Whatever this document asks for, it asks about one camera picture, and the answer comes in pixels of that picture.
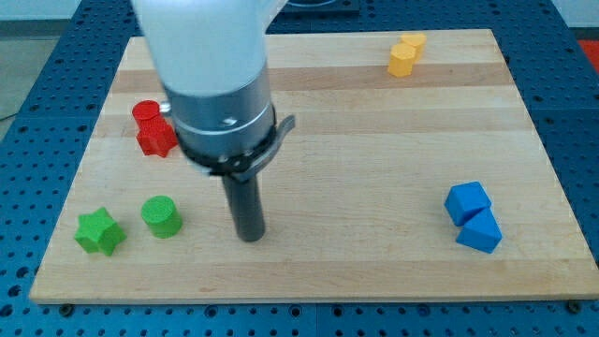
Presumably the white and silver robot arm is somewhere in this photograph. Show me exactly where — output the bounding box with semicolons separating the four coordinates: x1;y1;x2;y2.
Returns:
132;0;295;182

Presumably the black cylindrical end effector rod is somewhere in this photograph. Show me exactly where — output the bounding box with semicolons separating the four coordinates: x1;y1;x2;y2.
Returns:
222;176;266;242

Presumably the wooden board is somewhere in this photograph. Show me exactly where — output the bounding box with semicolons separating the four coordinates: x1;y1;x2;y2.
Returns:
30;29;598;304

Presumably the green cylinder block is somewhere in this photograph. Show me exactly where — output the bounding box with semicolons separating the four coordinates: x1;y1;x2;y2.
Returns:
140;196;183;239

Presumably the yellow hexagon block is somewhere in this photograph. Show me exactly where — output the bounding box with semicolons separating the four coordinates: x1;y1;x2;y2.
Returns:
387;43;416;78

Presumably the red star block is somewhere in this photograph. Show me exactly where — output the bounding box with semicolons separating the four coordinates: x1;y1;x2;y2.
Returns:
136;116;178;157

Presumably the red cylinder block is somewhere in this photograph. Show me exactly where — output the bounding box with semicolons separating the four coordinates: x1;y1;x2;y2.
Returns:
132;100;162;132

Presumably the blue cube block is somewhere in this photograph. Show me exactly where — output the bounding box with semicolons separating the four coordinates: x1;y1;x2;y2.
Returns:
444;181;492;227

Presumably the yellow heart block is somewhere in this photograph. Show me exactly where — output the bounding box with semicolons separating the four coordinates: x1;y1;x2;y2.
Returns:
400;33;427;61

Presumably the blue triangular prism block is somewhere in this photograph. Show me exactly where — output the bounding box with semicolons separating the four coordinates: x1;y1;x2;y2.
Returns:
456;208;503;254

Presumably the green star block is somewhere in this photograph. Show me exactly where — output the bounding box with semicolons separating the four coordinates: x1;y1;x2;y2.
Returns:
74;207;127;256

